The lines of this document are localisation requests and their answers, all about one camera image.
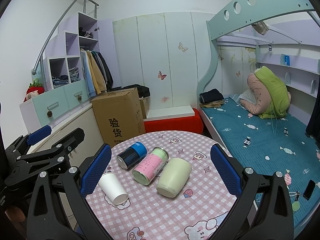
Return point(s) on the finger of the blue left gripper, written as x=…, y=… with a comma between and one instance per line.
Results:
x=38, y=135

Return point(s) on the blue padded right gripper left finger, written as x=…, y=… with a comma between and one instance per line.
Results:
x=46, y=217

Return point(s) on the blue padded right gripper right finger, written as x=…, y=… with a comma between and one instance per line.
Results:
x=262, y=209

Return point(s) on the pale green cup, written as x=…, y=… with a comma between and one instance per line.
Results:
x=173, y=177

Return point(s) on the white paper cup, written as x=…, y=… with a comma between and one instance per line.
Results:
x=111, y=186

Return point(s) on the red strawberry plush toy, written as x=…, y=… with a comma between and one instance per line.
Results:
x=35, y=88

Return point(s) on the white low cabinet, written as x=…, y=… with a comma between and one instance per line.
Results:
x=84, y=119

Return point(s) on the black smartphone on bed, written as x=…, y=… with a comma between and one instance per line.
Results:
x=309, y=190

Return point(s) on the teal candy print bedsheet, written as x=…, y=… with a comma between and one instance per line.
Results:
x=271, y=145

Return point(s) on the dark blue can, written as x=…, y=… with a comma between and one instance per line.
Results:
x=131, y=156

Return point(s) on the pink green can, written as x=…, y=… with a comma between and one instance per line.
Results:
x=149, y=167

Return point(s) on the hanging clothes row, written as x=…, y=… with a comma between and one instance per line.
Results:
x=96, y=73

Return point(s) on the brown cardboard box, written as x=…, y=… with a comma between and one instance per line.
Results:
x=118, y=115

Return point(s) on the purple stair shelf cabinet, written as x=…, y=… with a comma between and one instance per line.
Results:
x=60, y=70

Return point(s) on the pink green rolled quilt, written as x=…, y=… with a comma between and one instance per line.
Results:
x=272, y=96

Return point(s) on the small cardboard box with clothes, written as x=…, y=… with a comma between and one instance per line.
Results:
x=144, y=98

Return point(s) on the white pillow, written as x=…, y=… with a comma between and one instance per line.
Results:
x=249, y=96

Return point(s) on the folded dark clothes stack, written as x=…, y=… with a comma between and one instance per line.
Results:
x=210, y=99

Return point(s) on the red bench with white top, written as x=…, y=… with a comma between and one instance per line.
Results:
x=192, y=124

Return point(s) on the blue box on shelf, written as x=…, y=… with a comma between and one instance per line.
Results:
x=285, y=60

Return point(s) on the light green bunk bed frame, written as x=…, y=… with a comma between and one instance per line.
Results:
x=248, y=34

